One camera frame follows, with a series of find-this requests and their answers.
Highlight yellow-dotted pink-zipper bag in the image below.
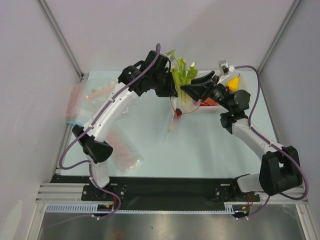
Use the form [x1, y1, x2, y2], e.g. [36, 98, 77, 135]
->
[84, 78, 116, 117]

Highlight green onion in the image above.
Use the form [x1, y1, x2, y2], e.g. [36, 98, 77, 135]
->
[168, 50, 198, 112]

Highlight red chili pepper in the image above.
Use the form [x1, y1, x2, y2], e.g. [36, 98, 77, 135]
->
[192, 98, 218, 106]

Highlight aluminium front rail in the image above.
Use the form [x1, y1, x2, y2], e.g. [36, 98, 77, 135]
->
[35, 183, 85, 203]

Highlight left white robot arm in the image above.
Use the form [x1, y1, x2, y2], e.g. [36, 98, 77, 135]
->
[72, 50, 177, 200]

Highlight yellow pear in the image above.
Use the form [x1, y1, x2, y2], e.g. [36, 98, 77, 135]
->
[225, 75, 240, 93]

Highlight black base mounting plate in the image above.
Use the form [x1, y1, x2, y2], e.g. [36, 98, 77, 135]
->
[50, 175, 260, 212]

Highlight white plastic basket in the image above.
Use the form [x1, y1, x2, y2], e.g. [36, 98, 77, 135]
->
[195, 71, 251, 114]

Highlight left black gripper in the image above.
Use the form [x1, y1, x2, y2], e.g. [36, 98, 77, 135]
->
[150, 68, 178, 98]

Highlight clear orange-zipper zip bag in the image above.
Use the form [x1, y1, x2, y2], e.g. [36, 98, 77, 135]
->
[167, 97, 201, 133]

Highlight right aluminium frame post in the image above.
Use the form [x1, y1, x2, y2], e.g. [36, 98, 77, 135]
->
[257, 0, 303, 74]

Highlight aluminium frame post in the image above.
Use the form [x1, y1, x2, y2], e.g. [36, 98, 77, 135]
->
[257, 0, 303, 74]
[35, 0, 85, 82]

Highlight left aluminium frame post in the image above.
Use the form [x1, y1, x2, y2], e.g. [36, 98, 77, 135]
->
[35, 0, 85, 82]

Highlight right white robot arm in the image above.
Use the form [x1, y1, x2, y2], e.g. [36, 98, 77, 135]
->
[180, 72, 303, 201]

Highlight white slotted cable duct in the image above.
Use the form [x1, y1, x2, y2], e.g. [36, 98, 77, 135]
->
[46, 201, 251, 215]

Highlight red-dotted zip bag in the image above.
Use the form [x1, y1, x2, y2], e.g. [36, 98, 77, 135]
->
[106, 125, 144, 174]

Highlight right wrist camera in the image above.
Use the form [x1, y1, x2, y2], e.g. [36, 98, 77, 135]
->
[218, 60, 235, 76]

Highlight blue-zipper bag edge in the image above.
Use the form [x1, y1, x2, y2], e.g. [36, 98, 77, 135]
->
[66, 121, 83, 127]

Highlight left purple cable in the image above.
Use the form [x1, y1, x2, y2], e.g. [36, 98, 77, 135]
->
[57, 43, 162, 221]

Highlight purple eggplant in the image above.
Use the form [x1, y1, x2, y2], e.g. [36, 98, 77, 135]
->
[167, 108, 183, 132]

